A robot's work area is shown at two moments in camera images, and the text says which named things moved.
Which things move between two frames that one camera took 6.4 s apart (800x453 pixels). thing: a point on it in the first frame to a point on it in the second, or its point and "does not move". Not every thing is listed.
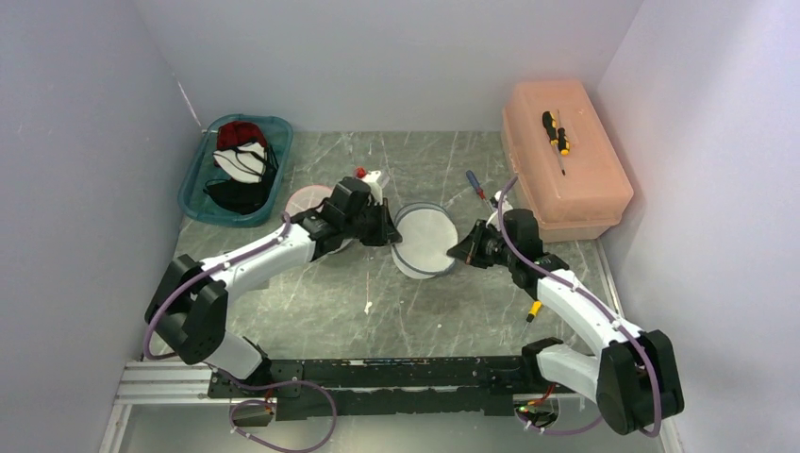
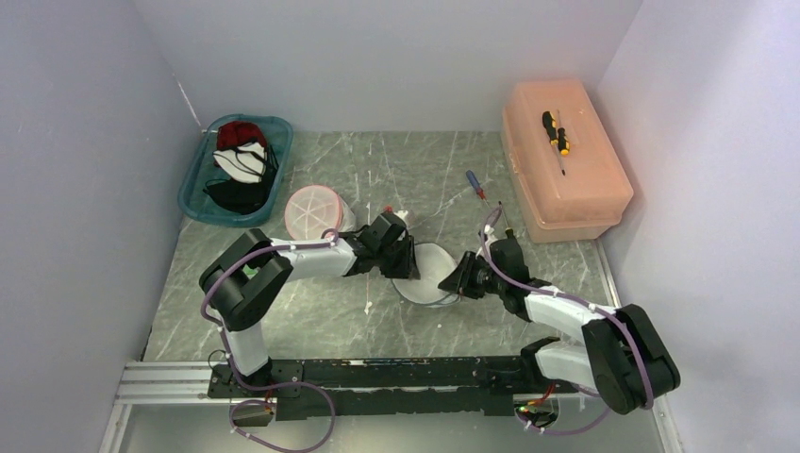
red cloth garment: x=236 y=133 does not move
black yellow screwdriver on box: x=557 y=135 does not move
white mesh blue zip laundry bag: x=428 y=232 to x=434 y=264
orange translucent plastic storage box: x=564 y=159 does not move
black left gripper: x=386 y=232 to x=408 y=267
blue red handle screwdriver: x=477 y=188 does not move
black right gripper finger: x=469 y=247 to x=458 y=278
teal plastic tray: x=200 y=168 does not move
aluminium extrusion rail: x=157 y=383 does not move
